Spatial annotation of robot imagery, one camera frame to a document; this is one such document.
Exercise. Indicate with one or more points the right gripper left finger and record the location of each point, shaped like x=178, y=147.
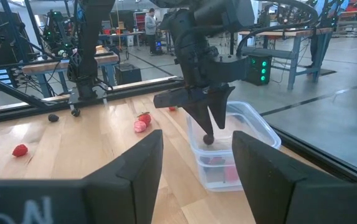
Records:
x=128, y=193

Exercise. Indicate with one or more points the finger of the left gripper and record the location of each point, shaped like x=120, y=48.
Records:
x=201, y=116
x=221, y=105

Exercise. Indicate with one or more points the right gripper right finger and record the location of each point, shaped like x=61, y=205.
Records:
x=265, y=186

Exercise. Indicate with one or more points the red raspberry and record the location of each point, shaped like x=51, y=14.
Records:
x=217, y=160
x=231, y=173

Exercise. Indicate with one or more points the clear plastic tupperware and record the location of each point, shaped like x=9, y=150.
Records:
x=253, y=130

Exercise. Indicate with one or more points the small blueberry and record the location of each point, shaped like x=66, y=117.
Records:
x=204, y=160

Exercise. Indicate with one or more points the pink raspberry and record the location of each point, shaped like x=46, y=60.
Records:
x=139, y=126

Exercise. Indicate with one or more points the red strawberry with green top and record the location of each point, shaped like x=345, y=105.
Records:
x=20, y=150

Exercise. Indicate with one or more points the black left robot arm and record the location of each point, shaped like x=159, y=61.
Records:
x=88, y=46

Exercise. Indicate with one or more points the black box with green lights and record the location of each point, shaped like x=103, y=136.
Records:
x=256, y=71

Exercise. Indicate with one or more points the person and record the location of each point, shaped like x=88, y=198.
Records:
x=150, y=31

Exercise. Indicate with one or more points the black floor box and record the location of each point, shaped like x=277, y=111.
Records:
x=128, y=74

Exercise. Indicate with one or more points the wooden workbench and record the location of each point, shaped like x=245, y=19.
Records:
x=56, y=66
x=290, y=32

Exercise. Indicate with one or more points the blue display panel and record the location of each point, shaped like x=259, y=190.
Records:
x=2, y=76

